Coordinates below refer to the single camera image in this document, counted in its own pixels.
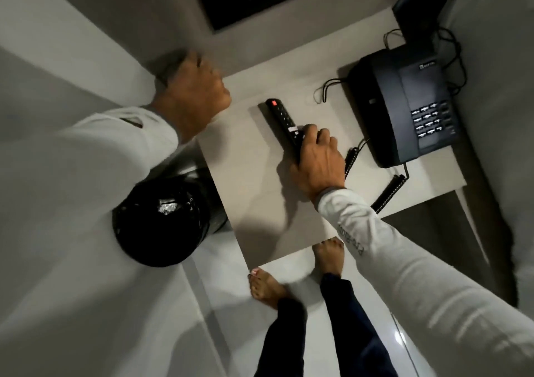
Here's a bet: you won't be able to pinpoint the person's right hand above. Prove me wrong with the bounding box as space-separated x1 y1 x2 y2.
290 124 347 202

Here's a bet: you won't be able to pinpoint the person's left hand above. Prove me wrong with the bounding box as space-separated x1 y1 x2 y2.
152 49 233 145

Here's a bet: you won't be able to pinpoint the black remote control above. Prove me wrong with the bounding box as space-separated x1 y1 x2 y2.
265 98 308 165

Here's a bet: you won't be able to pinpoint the person's left forearm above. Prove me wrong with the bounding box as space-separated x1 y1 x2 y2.
0 106 181 356

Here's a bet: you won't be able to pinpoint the person's right forearm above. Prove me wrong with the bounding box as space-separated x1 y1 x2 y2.
315 187 534 377

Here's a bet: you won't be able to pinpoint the black desk telephone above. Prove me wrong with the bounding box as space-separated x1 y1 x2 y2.
347 44 460 169

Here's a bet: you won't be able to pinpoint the person's right foot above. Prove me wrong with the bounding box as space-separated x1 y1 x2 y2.
312 239 345 281

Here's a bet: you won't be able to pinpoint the person's foot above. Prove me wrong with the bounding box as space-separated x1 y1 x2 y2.
248 268 289 310
312 239 345 281

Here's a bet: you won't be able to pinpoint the person's left foot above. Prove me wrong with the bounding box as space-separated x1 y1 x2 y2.
248 268 289 310

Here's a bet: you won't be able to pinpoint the bin with black bag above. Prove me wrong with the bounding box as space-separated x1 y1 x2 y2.
111 163 229 268

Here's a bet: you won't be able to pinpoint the dark headboard panel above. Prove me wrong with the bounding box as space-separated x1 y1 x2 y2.
391 0 474 52

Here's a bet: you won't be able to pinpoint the dark blue trousers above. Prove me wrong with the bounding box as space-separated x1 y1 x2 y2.
254 272 399 377

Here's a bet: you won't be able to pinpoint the white bed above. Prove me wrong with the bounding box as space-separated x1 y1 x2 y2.
438 0 534 321

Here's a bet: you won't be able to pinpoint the thin black telephone cable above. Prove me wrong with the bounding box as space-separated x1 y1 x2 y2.
313 78 349 105

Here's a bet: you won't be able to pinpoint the black coiled telephone cord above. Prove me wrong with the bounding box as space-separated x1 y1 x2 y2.
344 138 410 215

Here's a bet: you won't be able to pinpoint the tangled black cables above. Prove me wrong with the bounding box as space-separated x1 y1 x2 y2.
383 26 468 97

